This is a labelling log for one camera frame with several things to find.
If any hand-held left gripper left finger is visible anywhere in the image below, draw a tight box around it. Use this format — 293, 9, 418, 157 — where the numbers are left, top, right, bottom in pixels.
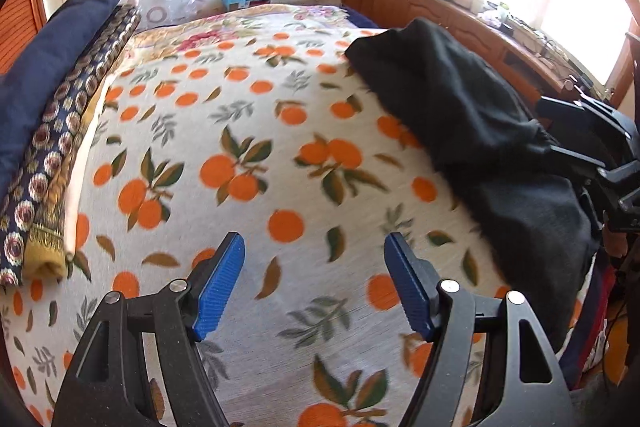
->
50, 232, 246, 427

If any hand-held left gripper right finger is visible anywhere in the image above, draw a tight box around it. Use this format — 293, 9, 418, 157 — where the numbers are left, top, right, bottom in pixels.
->
384, 232, 576, 427

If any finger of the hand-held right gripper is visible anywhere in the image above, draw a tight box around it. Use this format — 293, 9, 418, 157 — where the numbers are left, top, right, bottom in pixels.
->
536, 94, 635, 144
547, 144, 622, 178

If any black t-shirt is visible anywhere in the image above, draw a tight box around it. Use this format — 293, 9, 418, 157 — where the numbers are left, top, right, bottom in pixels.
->
345, 18, 608, 354

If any orange fruit print cloth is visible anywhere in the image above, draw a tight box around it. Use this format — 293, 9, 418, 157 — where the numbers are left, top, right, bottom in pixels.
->
0, 14, 587, 427

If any person's right hand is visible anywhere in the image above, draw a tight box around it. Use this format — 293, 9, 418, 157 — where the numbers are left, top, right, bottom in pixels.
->
601, 227, 630, 260

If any red cloth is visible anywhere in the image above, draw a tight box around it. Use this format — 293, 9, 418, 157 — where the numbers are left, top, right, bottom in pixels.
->
575, 263, 614, 376

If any yellow folded cloth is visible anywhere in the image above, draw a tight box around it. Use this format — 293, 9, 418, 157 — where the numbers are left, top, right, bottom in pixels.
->
22, 91, 109, 281

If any wooden cabinet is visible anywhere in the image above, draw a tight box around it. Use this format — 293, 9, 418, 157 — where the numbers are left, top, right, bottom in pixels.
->
341, 0, 577, 108

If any navy patterned folded cloth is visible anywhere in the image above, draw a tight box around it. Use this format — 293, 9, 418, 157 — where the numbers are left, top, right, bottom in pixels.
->
0, 4, 142, 291

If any navy blue blanket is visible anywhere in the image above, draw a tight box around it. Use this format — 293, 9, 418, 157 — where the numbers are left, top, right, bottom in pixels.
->
345, 6, 384, 30

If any floral blanket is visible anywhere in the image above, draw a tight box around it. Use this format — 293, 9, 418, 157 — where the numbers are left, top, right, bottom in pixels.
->
134, 3, 392, 54

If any wooden louvered wardrobe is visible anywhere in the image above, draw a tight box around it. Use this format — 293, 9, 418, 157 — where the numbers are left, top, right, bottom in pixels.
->
0, 0, 49, 78

